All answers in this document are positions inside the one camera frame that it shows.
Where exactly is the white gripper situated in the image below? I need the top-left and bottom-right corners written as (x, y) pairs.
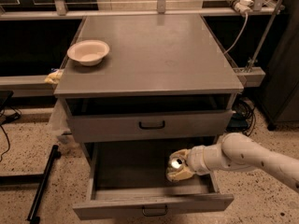
top-left (166, 145), bottom-right (225, 182)

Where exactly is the green 7up soda can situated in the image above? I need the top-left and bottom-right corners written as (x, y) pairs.
top-left (168, 156), bottom-right (185, 172)

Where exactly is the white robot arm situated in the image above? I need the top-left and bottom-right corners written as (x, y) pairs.
top-left (166, 133), bottom-right (299, 192)

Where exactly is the open grey lower drawer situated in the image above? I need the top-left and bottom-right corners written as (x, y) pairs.
top-left (73, 139), bottom-right (234, 220)

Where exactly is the grey drawer cabinet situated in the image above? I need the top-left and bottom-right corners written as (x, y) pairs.
top-left (53, 13), bottom-right (245, 170)

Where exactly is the closed grey upper drawer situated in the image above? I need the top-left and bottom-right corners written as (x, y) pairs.
top-left (67, 110), bottom-right (233, 143)

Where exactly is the dark cabinet at right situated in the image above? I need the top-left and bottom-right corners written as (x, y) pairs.
top-left (257, 0), bottom-right (299, 131)

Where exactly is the black floor stand bar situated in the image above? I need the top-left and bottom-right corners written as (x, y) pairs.
top-left (27, 145), bottom-right (61, 224)

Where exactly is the clear plastic bag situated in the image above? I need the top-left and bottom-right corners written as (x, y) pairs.
top-left (49, 100), bottom-right (71, 145)

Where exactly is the white paper bowl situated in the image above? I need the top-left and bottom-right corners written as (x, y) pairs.
top-left (67, 40), bottom-right (110, 66)

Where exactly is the yellow crumpled sponge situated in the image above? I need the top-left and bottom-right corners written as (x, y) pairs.
top-left (45, 69), bottom-right (64, 85)

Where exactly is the white power strip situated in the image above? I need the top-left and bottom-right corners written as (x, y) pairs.
top-left (225, 0), bottom-right (253, 15)

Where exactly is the black upper drawer handle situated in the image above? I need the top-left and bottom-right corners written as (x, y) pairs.
top-left (138, 120), bottom-right (165, 130)

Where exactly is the black drawer handle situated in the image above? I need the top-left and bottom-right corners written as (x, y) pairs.
top-left (142, 205), bottom-right (168, 217)
top-left (138, 120), bottom-right (165, 130)

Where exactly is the black lower drawer handle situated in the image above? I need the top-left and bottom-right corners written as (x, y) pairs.
top-left (142, 205), bottom-right (168, 217)

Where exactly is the black cable bundle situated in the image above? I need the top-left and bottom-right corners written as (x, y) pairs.
top-left (227, 97), bottom-right (257, 137)

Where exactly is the white power cable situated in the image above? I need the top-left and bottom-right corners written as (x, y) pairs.
top-left (222, 11), bottom-right (249, 55)

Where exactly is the black cable at left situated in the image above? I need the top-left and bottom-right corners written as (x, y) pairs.
top-left (0, 105), bottom-right (22, 161)

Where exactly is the metal frame rail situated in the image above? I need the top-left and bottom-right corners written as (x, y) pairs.
top-left (0, 0), bottom-right (284, 21)

